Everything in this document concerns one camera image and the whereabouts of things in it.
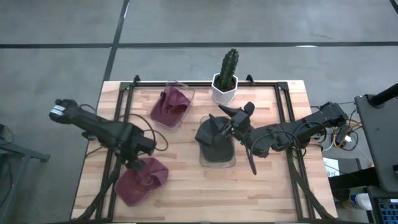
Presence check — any black pole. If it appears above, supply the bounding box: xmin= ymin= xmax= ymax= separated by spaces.
xmin=369 ymin=82 xmax=398 ymax=106

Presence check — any grey metal stand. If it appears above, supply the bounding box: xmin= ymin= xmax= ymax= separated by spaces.
xmin=0 ymin=123 xmax=51 ymax=224

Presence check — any yellow cable coil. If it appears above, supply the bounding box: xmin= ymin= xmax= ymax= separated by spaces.
xmin=332 ymin=133 xmax=346 ymax=149

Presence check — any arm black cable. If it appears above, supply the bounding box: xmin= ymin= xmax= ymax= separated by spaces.
xmin=116 ymin=113 xmax=169 ymax=153
xmin=244 ymin=130 xmax=312 ymax=176

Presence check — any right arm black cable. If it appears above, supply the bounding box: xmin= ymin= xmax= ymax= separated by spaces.
xmin=244 ymin=130 xmax=312 ymax=176

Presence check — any clear plastic tray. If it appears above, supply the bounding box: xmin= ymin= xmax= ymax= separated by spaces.
xmin=149 ymin=80 xmax=196 ymax=131
xmin=198 ymin=115 xmax=237 ymax=169

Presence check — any white hexagonal plant pot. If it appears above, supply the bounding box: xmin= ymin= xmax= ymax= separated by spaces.
xmin=211 ymin=73 xmax=239 ymax=105

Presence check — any blue lit keyboard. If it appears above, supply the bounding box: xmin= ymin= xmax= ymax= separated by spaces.
xmin=377 ymin=198 xmax=398 ymax=224

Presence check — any white paper sheet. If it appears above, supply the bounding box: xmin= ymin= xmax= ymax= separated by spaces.
xmin=322 ymin=157 xmax=340 ymax=178

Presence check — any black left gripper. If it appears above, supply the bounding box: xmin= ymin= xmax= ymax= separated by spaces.
xmin=119 ymin=138 xmax=156 ymax=175

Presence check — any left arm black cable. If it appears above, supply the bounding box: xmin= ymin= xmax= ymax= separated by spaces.
xmin=116 ymin=113 xmax=169 ymax=153

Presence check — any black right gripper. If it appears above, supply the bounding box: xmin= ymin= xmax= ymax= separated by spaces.
xmin=208 ymin=105 xmax=253 ymax=138

